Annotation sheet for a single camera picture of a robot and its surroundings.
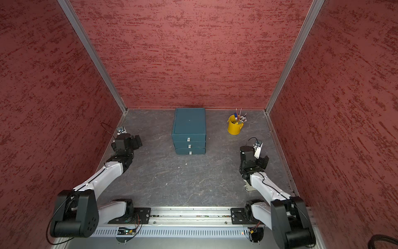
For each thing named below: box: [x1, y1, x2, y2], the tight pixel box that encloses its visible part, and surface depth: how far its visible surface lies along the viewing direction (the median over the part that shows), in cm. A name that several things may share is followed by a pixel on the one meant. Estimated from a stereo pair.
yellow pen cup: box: [227, 114, 245, 136], surface depth 105 cm
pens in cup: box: [234, 107, 248, 125], surface depth 105 cm
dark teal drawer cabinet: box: [172, 107, 207, 156], surface depth 87 cm
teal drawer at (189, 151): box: [175, 148, 206, 156], surface depth 94 cm
